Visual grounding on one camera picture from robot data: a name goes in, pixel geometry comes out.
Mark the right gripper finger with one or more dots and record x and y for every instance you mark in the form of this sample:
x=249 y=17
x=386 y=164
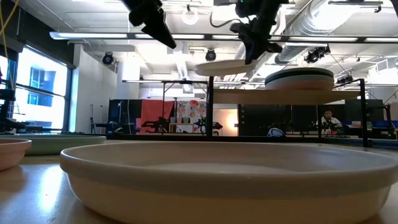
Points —
x=250 y=53
x=259 y=49

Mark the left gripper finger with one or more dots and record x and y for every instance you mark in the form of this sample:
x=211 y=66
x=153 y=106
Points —
x=160 y=31

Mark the white plate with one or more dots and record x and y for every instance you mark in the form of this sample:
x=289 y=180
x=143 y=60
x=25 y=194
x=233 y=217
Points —
x=220 y=68

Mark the black plate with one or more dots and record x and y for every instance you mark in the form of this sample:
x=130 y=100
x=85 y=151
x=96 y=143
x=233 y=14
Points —
x=298 y=72

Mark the mint green plate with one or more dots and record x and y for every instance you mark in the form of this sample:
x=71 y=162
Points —
x=298 y=77

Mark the pink plate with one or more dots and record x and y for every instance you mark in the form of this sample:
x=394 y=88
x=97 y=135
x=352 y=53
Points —
x=298 y=86

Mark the beige plate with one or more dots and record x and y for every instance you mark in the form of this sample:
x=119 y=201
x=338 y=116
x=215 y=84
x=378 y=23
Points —
x=217 y=186

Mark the teal plate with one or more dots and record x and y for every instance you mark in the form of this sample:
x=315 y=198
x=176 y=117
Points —
x=62 y=144

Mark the black background robot arm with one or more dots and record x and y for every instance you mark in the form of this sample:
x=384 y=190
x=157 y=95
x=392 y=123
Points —
x=208 y=125
x=155 y=124

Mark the black-framed high table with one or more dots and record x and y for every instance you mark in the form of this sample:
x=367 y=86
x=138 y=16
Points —
x=185 y=81

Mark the long ceiling light bar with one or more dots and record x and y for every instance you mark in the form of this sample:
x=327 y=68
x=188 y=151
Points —
x=93 y=35

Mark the black ceiling spotlight cluster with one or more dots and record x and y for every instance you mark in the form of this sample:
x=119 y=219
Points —
x=317 y=54

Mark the black cabinet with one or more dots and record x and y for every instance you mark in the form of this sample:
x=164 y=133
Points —
x=264 y=116

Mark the orange-red panel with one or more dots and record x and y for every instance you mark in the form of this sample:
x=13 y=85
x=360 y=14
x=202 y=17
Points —
x=155 y=109

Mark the colourful poster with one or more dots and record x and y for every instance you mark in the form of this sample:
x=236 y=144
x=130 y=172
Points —
x=191 y=110

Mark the white and blue ball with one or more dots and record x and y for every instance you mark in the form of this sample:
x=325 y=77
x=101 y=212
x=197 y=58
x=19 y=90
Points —
x=275 y=132

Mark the dark display board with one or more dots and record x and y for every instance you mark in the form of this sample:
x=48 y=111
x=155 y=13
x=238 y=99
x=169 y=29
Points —
x=124 y=112

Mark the person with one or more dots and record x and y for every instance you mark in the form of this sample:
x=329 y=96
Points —
x=329 y=119

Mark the large window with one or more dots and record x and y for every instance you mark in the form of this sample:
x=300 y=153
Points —
x=40 y=93

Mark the black equipment stand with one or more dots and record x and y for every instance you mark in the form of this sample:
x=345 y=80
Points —
x=6 y=109

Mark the pink bowl at left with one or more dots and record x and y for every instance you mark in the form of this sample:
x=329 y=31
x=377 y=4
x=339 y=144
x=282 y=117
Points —
x=12 y=152

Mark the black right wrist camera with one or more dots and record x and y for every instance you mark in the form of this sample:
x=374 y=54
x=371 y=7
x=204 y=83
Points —
x=245 y=7

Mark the wooden shelf with black frame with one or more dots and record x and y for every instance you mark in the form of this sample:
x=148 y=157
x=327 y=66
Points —
x=280 y=97

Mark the black aluminium table frame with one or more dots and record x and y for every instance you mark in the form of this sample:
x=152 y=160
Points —
x=155 y=137

